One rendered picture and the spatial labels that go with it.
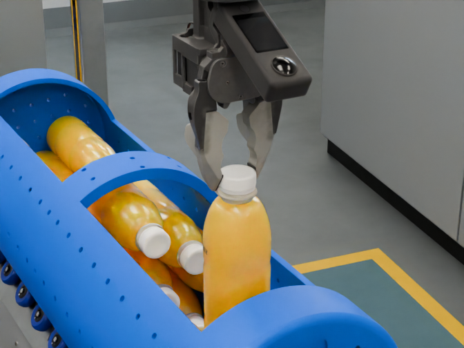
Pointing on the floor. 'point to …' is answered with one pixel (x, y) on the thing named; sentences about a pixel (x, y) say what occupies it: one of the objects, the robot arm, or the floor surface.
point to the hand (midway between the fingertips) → (236, 177)
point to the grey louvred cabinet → (400, 106)
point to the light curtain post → (90, 45)
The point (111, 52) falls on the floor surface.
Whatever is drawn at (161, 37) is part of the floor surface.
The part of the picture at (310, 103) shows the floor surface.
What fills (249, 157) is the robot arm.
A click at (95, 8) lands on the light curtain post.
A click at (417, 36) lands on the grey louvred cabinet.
